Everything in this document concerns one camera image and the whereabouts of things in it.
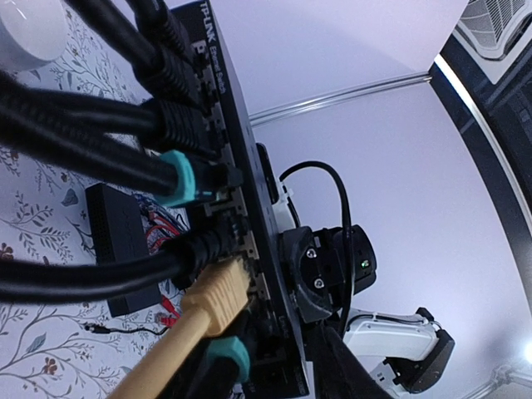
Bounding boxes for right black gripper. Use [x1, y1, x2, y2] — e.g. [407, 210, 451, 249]
[278, 226, 392, 399]

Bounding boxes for black network switch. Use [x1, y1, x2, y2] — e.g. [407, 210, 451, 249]
[171, 1, 309, 398]
[85, 183, 161, 318]

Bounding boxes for yellow ethernet cable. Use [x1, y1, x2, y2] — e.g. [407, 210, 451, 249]
[108, 255, 255, 399]

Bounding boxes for black cable bundle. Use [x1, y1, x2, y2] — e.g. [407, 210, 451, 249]
[0, 0, 254, 399]

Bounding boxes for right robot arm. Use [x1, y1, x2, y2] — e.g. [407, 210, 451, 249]
[273, 160, 455, 398]

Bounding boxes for white ceramic bowl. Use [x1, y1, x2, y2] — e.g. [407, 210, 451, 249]
[1, 0, 67, 71]

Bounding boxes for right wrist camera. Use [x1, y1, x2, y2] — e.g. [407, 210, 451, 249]
[255, 142, 298, 229]

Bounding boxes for red ethernet cable bundle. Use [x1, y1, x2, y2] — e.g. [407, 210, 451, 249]
[140, 203, 192, 329]

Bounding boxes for thin black power cord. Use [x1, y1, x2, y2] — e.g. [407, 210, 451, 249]
[82, 323, 174, 336]

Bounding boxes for right aluminium frame post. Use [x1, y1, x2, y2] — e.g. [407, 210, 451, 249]
[249, 72, 431, 127]

